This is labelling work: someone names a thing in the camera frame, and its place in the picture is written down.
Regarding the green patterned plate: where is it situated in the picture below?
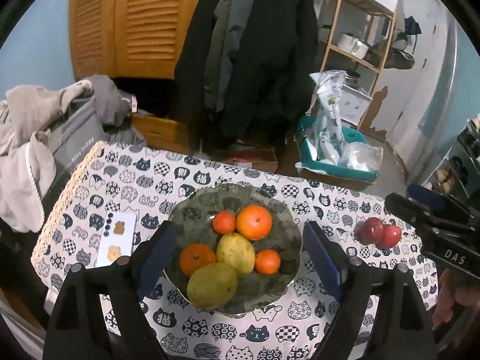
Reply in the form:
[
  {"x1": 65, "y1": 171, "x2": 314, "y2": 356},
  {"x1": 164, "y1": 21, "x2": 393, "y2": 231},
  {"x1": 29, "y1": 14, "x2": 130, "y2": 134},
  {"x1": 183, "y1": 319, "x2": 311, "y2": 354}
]
[{"x1": 164, "y1": 183, "x2": 303, "y2": 316}]

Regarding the red apple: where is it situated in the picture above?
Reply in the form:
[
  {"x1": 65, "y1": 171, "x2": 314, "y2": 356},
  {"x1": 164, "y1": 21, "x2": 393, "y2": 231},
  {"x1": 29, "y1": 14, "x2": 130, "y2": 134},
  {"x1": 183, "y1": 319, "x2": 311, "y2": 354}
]
[
  {"x1": 355, "y1": 217, "x2": 384, "y2": 247},
  {"x1": 376, "y1": 224, "x2": 402, "y2": 249}
]

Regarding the yellow pear front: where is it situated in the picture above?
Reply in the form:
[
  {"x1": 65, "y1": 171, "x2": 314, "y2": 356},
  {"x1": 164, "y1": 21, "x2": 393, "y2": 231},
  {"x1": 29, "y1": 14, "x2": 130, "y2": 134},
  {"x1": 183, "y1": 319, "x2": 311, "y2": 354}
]
[{"x1": 187, "y1": 262, "x2": 239, "y2": 309}]

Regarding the grey hanging jacket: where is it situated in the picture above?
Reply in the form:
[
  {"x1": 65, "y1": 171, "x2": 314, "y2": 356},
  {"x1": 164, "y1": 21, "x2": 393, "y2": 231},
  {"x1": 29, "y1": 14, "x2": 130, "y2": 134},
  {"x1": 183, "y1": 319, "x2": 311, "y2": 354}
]
[{"x1": 204, "y1": 0, "x2": 259, "y2": 114}]

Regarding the white cat print box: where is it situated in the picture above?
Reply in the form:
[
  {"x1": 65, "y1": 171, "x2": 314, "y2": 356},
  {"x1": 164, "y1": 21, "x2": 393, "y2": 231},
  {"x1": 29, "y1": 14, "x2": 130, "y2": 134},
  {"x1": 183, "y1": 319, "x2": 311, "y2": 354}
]
[{"x1": 340, "y1": 84, "x2": 374, "y2": 125}]

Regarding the person's right hand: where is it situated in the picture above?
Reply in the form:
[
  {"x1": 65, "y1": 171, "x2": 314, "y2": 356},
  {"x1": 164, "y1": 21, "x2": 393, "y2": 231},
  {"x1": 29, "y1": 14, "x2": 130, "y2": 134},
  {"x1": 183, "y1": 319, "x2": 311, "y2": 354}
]
[{"x1": 431, "y1": 270, "x2": 480, "y2": 331}]

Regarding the small tangerine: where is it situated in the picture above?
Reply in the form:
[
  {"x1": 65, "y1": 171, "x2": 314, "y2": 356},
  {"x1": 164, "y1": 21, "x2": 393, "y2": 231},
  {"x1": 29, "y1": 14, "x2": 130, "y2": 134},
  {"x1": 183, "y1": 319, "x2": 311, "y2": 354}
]
[
  {"x1": 212, "y1": 211, "x2": 237, "y2": 235},
  {"x1": 255, "y1": 249, "x2": 281, "y2": 275}
]

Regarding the large orange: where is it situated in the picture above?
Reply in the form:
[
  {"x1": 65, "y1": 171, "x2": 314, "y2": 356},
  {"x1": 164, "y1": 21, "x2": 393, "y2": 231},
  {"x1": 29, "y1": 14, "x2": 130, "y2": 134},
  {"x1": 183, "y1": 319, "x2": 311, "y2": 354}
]
[{"x1": 236, "y1": 205, "x2": 273, "y2": 241}]

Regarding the black hanging coat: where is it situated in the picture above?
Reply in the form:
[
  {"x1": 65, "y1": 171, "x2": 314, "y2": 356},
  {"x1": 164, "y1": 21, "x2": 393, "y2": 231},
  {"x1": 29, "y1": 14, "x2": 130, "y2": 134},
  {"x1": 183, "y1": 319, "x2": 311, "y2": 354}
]
[{"x1": 221, "y1": 0, "x2": 320, "y2": 140}]

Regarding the cat print tablecloth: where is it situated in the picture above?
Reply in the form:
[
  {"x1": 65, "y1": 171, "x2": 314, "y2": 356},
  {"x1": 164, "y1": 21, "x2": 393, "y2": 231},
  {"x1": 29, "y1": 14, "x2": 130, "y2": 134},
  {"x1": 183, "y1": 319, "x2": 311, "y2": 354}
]
[{"x1": 32, "y1": 140, "x2": 440, "y2": 360}]

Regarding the grey bag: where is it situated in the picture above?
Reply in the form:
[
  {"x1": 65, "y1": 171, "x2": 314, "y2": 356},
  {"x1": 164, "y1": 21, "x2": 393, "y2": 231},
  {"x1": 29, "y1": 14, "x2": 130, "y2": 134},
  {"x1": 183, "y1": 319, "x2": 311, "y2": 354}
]
[{"x1": 35, "y1": 95, "x2": 110, "y2": 200}]

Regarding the white plastic bag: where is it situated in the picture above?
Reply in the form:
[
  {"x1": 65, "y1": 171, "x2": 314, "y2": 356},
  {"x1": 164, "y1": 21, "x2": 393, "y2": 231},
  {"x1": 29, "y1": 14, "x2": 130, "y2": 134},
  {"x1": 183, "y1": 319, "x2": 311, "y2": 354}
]
[{"x1": 307, "y1": 70, "x2": 348, "y2": 164}]

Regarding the black hanging jacket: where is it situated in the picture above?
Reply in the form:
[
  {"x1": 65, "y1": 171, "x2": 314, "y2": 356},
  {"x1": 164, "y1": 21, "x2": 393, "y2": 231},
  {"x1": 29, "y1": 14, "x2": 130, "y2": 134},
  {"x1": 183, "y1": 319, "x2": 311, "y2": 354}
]
[{"x1": 173, "y1": 0, "x2": 230, "y2": 121}]

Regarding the bamboo shelf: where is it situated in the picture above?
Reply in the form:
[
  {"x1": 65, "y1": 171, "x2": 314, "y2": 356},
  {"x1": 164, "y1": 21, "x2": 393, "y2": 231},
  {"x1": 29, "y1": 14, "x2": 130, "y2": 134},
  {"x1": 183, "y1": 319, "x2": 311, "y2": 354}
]
[{"x1": 319, "y1": 0, "x2": 401, "y2": 133}]

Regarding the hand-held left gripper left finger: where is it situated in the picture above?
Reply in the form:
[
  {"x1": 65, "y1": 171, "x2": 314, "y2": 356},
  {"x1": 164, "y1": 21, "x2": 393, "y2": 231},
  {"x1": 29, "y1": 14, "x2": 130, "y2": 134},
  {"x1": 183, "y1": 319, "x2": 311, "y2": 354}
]
[{"x1": 42, "y1": 220, "x2": 179, "y2": 360}]

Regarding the beige cloth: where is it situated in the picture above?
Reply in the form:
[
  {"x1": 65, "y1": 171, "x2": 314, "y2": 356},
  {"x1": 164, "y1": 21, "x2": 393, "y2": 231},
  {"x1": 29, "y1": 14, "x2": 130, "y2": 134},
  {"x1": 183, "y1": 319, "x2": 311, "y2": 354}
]
[{"x1": 0, "y1": 80, "x2": 95, "y2": 234}]

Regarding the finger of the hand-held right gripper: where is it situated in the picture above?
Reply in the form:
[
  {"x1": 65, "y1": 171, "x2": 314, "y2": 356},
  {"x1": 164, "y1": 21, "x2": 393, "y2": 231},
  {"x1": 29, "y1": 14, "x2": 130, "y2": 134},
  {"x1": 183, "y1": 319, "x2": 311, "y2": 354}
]
[
  {"x1": 384, "y1": 192, "x2": 475, "y2": 234},
  {"x1": 407, "y1": 184, "x2": 480, "y2": 219}
]

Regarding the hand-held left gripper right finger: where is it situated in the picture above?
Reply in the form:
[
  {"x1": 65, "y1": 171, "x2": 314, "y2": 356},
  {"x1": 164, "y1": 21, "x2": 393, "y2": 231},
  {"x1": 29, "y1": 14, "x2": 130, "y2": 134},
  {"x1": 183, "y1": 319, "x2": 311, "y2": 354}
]
[{"x1": 302, "y1": 220, "x2": 437, "y2": 360}]

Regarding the clear plastic bag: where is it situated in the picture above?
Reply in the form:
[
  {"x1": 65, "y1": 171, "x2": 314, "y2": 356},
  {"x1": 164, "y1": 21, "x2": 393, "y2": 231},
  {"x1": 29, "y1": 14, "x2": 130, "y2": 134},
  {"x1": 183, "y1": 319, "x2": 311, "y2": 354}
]
[{"x1": 339, "y1": 143, "x2": 384, "y2": 172}]

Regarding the wooden louvered wardrobe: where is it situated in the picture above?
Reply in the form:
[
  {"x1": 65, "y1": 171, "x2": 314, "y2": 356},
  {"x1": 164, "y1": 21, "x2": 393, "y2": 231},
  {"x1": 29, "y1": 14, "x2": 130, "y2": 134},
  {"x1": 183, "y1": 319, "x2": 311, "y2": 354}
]
[{"x1": 68, "y1": 0, "x2": 211, "y2": 80}]

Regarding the white phone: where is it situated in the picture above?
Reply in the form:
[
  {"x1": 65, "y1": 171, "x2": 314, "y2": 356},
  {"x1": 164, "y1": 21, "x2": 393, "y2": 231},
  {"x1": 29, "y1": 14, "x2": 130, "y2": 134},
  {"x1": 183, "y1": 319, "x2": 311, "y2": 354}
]
[{"x1": 95, "y1": 212, "x2": 138, "y2": 269}]

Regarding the wicker table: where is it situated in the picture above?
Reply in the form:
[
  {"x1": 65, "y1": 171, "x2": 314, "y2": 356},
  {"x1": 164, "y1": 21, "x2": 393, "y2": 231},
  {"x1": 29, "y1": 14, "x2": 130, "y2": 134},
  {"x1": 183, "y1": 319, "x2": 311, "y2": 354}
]
[{"x1": 32, "y1": 142, "x2": 106, "y2": 275}]

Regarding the teal plastic bin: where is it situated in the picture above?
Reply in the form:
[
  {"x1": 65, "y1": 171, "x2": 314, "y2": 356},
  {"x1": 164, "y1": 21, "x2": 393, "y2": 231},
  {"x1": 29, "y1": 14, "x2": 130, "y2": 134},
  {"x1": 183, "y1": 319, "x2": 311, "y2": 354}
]
[{"x1": 294, "y1": 116, "x2": 380, "y2": 183}]

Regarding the silver pot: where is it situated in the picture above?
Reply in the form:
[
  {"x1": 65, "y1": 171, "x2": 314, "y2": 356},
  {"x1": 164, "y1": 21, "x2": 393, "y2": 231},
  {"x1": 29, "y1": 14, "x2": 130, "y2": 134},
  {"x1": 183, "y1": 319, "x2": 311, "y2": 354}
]
[{"x1": 337, "y1": 32, "x2": 371, "y2": 59}]

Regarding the yellow pear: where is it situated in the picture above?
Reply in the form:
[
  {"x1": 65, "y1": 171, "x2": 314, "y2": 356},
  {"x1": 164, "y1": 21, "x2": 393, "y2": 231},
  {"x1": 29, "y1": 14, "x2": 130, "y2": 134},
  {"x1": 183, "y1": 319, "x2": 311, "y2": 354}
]
[
  {"x1": 187, "y1": 262, "x2": 239, "y2": 309},
  {"x1": 216, "y1": 232, "x2": 257, "y2": 275}
]

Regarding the cluttered metal rack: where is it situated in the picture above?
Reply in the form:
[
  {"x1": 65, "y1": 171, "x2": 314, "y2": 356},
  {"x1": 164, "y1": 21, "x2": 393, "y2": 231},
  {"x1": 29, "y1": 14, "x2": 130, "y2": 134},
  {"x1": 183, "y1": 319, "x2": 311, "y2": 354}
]
[{"x1": 431, "y1": 117, "x2": 480, "y2": 200}]

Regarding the wooden drawer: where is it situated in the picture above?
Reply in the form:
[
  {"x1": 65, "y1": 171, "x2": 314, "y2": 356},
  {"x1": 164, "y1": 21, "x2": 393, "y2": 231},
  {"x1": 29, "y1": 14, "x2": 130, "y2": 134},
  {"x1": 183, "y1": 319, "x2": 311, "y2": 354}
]
[{"x1": 131, "y1": 114, "x2": 196, "y2": 155}]

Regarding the flat cardboard box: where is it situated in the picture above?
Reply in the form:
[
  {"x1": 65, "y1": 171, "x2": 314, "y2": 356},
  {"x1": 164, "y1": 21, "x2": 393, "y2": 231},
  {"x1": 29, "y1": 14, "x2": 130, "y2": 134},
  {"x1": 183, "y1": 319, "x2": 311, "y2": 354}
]
[{"x1": 295, "y1": 164, "x2": 376, "y2": 193}]

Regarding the orange with stem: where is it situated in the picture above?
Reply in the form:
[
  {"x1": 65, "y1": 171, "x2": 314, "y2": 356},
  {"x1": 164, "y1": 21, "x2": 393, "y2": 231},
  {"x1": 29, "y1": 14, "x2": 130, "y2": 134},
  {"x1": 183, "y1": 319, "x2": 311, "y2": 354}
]
[{"x1": 179, "y1": 244, "x2": 217, "y2": 277}]

